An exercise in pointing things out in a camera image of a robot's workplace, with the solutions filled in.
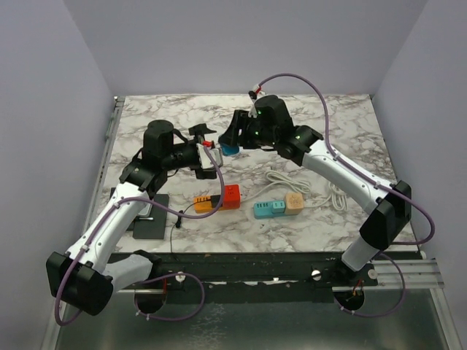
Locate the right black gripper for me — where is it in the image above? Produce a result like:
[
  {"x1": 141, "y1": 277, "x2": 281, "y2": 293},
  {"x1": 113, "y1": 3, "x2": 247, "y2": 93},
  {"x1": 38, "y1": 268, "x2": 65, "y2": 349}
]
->
[{"x1": 220, "y1": 110, "x2": 277, "y2": 150}]

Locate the blue cube socket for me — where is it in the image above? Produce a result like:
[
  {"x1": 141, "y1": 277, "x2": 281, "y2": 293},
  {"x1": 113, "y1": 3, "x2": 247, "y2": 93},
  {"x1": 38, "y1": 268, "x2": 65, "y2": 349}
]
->
[{"x1": 220, "y1": 144, "x2": 240, "y2": 157}]

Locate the red cube socket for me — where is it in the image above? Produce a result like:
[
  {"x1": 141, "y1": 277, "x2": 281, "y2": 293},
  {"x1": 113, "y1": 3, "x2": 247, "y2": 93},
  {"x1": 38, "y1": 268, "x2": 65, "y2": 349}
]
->
[{"x1": 220, "y1": 184, "x2": 241, "y2": 210}]

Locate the black charger with cable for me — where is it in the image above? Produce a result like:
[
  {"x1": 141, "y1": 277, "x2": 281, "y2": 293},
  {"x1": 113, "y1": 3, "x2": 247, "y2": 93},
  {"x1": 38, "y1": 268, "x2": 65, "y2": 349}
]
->
[{"x1": 169, "y1": 195, "x2": 220, "y2": 254}]

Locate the orange power strip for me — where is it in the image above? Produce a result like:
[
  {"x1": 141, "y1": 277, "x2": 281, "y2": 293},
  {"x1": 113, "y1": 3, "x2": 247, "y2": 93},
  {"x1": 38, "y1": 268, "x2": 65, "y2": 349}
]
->
[{"x1": 193, "y1": 195, "x2": 220, "y2": 214}]

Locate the teal power strip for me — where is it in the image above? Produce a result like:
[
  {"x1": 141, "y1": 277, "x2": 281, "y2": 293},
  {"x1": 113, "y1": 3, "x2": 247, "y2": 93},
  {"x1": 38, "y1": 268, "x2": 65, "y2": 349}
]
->
[{"x1": 253, "y1": 201, "x2": 285, "y2": 219}]

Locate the small teal plug adapter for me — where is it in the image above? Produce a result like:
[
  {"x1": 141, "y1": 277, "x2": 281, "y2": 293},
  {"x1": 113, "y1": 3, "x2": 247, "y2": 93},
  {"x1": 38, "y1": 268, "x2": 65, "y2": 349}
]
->
[{"x1": 271, "y1": 201, "x2": 286, "y2": 214}]

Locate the beige cube socket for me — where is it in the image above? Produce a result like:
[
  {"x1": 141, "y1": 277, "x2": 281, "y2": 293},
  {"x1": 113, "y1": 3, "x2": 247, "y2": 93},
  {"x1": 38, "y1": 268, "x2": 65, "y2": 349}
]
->
[{"x1": 284, "y1": 192, "x2": 304, "y2": 215}]

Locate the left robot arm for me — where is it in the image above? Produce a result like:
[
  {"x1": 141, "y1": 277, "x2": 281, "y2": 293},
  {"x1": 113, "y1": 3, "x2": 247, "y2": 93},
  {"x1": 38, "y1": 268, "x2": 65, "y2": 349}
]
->
[{"x1": 46, "y1": 120, "x2": 223, "y2": 316}]

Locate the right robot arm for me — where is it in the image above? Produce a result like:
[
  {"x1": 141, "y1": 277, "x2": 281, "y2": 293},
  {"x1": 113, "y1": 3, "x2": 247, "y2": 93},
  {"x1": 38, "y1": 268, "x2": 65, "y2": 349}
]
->
[{"x1": 218, "y1": 95, "x2": 412, "y2": 285}]

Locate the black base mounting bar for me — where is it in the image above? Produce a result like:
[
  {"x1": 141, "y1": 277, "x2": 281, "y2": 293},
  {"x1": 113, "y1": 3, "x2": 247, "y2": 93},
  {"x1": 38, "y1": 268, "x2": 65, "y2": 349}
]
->
[{"x1": 136, "y1": 252, "x2": 377, "y2": 304}]

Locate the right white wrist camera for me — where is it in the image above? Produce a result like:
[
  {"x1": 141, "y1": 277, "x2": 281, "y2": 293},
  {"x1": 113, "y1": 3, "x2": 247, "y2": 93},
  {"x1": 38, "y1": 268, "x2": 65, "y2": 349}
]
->
[{"x1": 248, "y1": 84, "x2": 262, "y2": 118}]

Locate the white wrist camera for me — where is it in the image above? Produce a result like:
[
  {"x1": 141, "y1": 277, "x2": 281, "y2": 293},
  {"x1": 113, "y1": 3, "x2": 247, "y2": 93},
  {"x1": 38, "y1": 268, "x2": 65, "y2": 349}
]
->
[
  {"x1": 196, "y1": 141, "x2": 223, "y2": 171},
  {"x1": 248, "y1": 84, "x2": 262, "y2": 118}
]

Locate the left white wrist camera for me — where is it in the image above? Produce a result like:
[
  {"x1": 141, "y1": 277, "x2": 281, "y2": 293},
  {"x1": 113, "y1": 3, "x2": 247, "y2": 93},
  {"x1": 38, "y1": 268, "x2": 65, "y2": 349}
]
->
[{"x1": 196, "y1": 141, "x2": 223, "y2": 171}]

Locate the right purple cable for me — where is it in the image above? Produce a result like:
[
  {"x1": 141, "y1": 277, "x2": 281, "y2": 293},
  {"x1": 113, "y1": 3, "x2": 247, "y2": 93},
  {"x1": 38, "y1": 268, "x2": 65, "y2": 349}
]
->
[{"x1": 257, "y1": 73, "x2": 436, "y2": 318}]

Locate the purple cable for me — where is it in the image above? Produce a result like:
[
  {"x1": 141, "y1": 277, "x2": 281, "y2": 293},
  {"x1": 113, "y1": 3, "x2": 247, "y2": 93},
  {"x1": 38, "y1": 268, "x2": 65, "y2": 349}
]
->
[
  {"x1": 53, "y1": 145, "x2": 225, "y2": 326},
  {"x1": 257, "y1": 73, "x2": 436, "y2": 318}
]

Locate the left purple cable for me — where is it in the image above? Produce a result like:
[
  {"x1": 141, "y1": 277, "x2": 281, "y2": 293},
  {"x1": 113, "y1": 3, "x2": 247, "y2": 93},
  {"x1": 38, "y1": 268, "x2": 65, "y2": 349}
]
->
[{"x1": 53, "y1": 145, "x2": 225, "y2": 326}]

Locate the white teal-strip cord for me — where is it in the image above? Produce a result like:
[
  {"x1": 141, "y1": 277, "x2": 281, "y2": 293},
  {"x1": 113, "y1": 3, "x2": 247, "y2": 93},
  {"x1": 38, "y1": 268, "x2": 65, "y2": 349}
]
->
[{"x1": 302, "y1": 182, "x2": 350, "y2": 211}]

